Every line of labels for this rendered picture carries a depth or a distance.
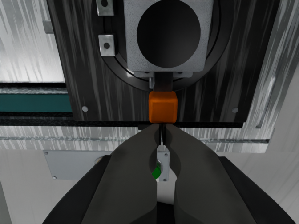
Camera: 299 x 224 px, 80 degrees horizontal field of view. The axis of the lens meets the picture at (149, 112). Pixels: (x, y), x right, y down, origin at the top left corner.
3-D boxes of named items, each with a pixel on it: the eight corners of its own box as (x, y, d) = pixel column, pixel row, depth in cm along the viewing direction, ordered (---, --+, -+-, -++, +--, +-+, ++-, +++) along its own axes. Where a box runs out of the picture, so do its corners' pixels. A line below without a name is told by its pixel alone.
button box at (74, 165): (167, 159, 37) (168, 183, 32) (66, 157, 38) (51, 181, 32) (168, 130, 34) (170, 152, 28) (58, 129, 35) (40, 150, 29)
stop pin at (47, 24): (70, 31, 24) (54, 34, 20) (61, 31, 24) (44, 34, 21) (67, 20, 23) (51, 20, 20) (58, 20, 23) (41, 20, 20)
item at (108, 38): (118, 54, 19) (115, 56, 18) (104, 54, 19) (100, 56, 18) (116, 33, 18) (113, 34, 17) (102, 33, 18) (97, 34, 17)
